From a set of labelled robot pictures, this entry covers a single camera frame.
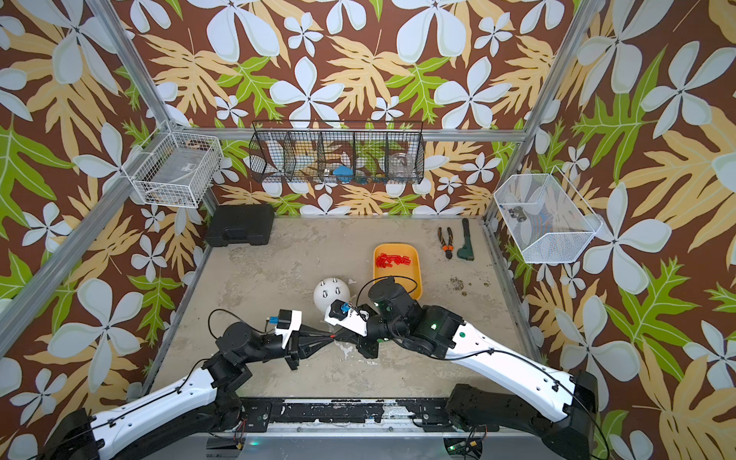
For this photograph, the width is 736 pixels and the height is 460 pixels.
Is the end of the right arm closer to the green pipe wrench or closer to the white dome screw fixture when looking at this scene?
the white dome screw fixture

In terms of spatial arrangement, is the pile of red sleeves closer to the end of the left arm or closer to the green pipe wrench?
the green pipe wrench

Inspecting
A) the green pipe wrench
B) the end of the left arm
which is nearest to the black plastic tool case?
the end of the left arm

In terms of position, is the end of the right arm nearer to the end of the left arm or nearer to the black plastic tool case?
the end of the left arm

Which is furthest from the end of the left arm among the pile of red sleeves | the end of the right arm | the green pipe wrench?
the green pipe wrench

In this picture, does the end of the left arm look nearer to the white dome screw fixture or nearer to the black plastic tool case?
the white dome screw fixture

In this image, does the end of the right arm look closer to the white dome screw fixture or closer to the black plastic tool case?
the white dome screw fixture

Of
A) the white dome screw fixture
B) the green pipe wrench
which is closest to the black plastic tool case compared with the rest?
the white dome screw fixture

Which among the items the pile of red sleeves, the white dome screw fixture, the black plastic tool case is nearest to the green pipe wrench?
the pile of red sleeves

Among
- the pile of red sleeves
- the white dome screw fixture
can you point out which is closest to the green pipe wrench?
the pile of red sleeves

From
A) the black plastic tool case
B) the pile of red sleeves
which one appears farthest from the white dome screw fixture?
the black plastic tool case

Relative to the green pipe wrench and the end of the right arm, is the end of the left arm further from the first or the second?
the green pipe wrench

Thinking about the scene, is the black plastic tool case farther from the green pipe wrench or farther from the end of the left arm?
the green pipe wrench

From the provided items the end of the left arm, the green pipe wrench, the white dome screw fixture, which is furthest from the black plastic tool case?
the green pipe wrench

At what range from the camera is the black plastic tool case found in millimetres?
1126
